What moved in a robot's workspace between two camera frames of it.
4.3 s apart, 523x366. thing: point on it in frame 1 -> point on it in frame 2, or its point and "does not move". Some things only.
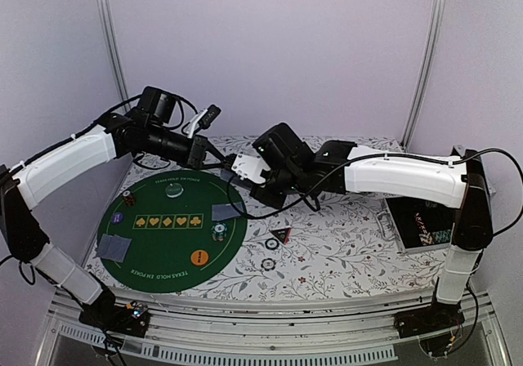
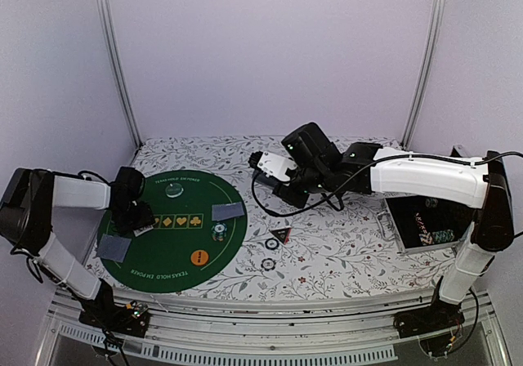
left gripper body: (157, 145) -> (133, 218)
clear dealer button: (174, 190) does not move
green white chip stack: (219, 230) does not move
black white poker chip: (271, 243) does not move
